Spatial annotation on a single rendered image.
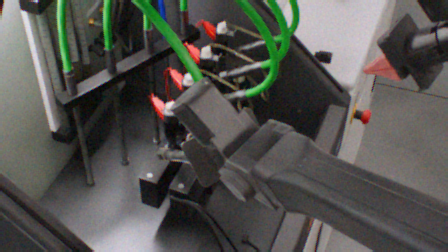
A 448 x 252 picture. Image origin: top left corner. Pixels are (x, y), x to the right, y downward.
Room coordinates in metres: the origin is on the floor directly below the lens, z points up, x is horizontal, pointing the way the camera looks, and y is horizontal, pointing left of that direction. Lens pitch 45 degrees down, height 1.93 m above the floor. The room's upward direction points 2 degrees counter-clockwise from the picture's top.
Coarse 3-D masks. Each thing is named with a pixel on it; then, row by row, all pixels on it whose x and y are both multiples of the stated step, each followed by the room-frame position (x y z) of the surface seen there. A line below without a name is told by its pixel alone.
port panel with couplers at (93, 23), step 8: (80, 0) 1.07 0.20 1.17; (88, 0) 1.09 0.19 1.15; (96, 0) 1.12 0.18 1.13; (104, 0) 1.14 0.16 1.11; (120, 0) 1.16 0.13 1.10; (88, 8) 1.09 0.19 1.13; (96, 8) 1.11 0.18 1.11; (112, 8) 1.17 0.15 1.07; (88, 16) 1.08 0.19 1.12; (96, 16) 1.11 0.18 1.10; (88, 24) 1.08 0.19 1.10; (96, 24) 1.07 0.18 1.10; (88, 32) 1.08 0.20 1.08; (96, 32) 1.10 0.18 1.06; (88, 40) 1.07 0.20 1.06
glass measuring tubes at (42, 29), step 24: (24, 0) 0.91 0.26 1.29; (48, 0) 0.93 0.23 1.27; (72, 0) 1.01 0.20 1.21; (48, 24) 0.96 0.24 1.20; (72, 24) 1.02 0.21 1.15; (48, 48) 0.91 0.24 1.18; (72, 48) 0.98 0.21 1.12; (48, 72) 0.92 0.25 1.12; (48, 96) 0.91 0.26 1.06; (96, 96) 1.01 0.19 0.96; (48, 120) 0.92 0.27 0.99; (72, 120) 0.94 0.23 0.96
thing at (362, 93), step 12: (264, 0) 1.19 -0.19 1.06; (276, 0) 1.25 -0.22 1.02; (384, 12) 1.30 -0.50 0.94; (384, 24) 1.40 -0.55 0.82; (372, 48) 1.21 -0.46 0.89; (372, 60) 1.30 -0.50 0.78; (360, 84) 1.11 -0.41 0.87; (372, 84) 1.51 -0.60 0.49; (360, 96) 1.18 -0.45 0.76; (360, 108) 1.27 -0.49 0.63; (348, 120) 1.04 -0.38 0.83; (360, 120) 1.37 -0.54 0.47; (348, 132) 1.09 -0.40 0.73; (360, 132) 1.49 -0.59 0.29; (348, 144) 1.17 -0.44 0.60; (348, 156) 1.24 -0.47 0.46; (324, 228) 1.02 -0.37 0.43; (324, 240) 1.10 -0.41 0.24
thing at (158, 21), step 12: (60, 0) 0.85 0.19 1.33; (132, 0) 0.71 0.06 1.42; (144, 0) 0.70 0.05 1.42; (60, 12) 0.86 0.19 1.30; (144, 12) 0.69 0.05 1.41; (156, 12) 0.69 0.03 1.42; (60, 24) 0.86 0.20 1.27; (156, 24) 0.67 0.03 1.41; (60, 36) 0.87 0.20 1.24; (168, 36) 0.66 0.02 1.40; (60, 48) 0.87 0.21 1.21; (180, 48) 0.65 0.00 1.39; (192, 60) 0.64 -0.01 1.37; (72, 72) 0.87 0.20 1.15; (192, 72) 0.63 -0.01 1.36
